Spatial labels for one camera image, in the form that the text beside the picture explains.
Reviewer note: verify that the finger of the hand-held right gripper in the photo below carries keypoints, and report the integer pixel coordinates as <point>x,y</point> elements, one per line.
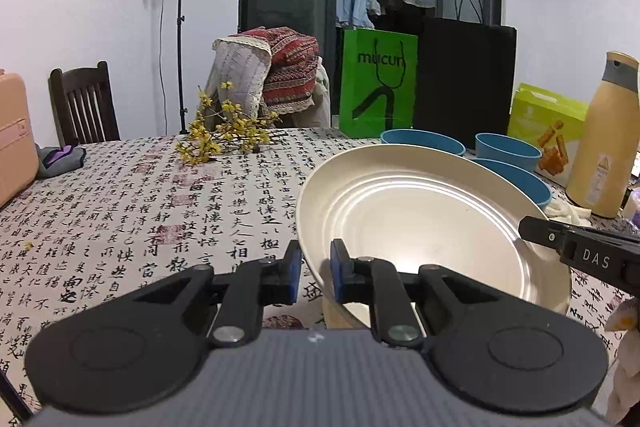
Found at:
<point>542,234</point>

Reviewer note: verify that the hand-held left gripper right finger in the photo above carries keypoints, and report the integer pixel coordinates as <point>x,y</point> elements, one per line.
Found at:
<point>336,277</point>

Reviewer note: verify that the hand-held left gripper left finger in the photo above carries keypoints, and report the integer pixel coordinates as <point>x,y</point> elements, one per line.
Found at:
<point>296,274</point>

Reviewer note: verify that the blue bowl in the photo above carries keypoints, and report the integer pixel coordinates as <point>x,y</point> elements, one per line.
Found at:
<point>507,152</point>
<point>530,187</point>
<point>420,141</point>

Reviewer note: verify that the cream round plate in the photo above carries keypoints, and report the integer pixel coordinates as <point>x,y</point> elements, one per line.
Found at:
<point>425,217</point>

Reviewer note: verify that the white crumpled cloth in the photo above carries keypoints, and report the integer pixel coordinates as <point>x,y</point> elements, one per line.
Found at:
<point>567,212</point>

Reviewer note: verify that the beige thermos bottle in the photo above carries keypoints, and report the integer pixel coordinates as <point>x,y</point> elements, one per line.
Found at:
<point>602,147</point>

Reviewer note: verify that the yellow-green snack box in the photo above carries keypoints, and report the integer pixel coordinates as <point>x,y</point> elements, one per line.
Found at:
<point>545,127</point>

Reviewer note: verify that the yellow flower branch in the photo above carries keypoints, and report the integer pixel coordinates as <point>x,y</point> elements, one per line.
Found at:
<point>225,134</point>

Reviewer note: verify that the calligraphy print tablecloth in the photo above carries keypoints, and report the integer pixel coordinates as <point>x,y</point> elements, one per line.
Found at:
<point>150,207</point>

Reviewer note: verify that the black paper bag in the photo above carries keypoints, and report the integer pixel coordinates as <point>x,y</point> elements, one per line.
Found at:
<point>465,82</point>

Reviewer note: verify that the green paper bag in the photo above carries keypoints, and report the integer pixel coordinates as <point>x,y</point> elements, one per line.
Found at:
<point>375,82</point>

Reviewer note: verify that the red patterned blanket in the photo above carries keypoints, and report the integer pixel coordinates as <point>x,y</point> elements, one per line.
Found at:
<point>290,72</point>

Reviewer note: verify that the white quilted cloth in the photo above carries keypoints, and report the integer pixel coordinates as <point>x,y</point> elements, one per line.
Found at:
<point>237,72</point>

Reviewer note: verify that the grey purple cloth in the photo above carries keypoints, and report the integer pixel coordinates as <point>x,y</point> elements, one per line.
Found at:
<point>60,159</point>

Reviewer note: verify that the dark wooden chair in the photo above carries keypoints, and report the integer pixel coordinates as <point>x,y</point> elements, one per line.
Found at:
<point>82,107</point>

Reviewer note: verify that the pink hard case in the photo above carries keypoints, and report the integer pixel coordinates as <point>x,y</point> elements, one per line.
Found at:
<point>15,142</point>

